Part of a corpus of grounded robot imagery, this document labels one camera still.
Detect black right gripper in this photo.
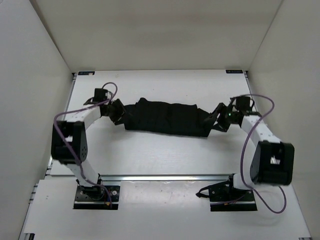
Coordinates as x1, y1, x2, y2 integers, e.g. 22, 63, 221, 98
204, 103, 238, 132

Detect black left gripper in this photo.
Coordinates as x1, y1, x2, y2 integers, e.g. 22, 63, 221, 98
103, 98, 134, 126

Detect black pleated skirt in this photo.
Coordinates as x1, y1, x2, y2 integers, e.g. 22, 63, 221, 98
123, 97, 213, 138

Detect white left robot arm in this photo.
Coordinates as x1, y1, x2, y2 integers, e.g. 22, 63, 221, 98
51, 86, 125, 203

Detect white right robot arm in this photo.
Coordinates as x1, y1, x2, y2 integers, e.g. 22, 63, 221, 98
204, 94, 295, 200

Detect left blue corner label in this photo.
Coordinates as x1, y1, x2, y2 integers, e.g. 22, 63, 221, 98
77, 71, 95, 76

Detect blue corner label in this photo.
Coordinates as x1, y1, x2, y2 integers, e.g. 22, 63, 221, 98
77, 71, 95, 76
225, 69, 243, 74

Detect right blue corner label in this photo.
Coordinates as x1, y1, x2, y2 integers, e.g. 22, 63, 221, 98
225, 69, 243, 74

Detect aluminium table edge rail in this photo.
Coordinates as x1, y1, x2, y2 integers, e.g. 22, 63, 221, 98
99, 174, 229, 183

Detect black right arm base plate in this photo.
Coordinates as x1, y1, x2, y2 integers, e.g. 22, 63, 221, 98
195, 180, 258, 212

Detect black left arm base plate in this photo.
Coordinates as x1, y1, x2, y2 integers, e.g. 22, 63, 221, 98
73, 184, 121, 210

